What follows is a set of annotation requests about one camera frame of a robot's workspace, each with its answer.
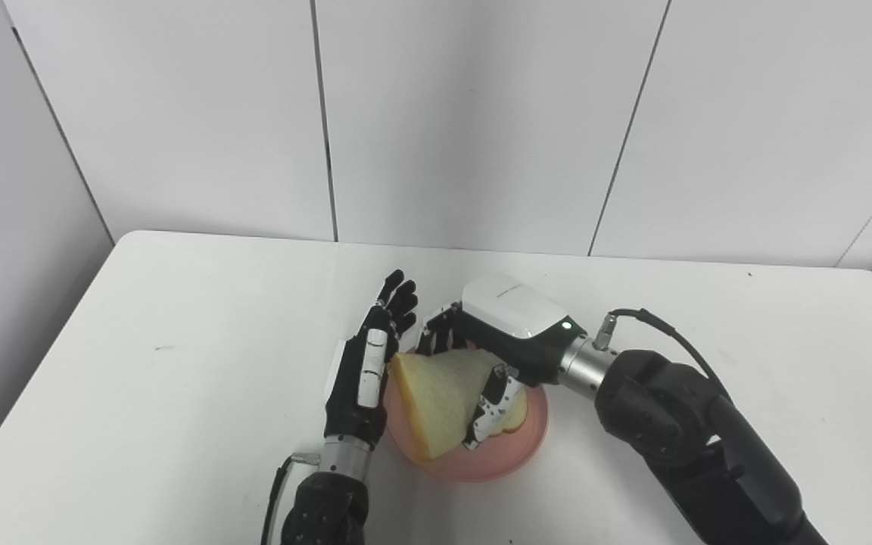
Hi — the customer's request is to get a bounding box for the slice of bread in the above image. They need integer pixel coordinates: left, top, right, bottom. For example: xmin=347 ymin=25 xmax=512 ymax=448
xmin=391 ymin=344 xmax=528 ymax=463

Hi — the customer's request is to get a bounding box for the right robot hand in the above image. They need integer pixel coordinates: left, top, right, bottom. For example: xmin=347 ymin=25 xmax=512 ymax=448
xmin=415 ymin=273 xmax=588 ymax=452

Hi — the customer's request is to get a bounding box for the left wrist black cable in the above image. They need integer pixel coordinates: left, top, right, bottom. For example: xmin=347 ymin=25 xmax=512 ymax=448
xmin=260 ymin=452 xmax=321 ymax=545

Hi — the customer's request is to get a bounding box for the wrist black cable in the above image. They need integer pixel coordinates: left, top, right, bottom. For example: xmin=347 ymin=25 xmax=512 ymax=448
xmin=593 ymin=307 xmax=721 ymax=394
xmin=260 ymin=452 xmax=321 ymax=545

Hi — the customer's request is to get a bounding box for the pink plate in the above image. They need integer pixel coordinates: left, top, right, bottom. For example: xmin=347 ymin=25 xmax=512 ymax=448
xmin=384 ymin=344 xmax=549 ymax=483

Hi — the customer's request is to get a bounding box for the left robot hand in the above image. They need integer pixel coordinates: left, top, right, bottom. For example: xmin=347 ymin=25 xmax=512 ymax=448
xmin=322 ymin=269 xmax=419 ymax=449

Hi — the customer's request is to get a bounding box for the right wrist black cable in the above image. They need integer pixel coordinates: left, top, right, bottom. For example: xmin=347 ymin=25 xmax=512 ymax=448
xmin=593 ymin=307 xmax=721 ymax=394

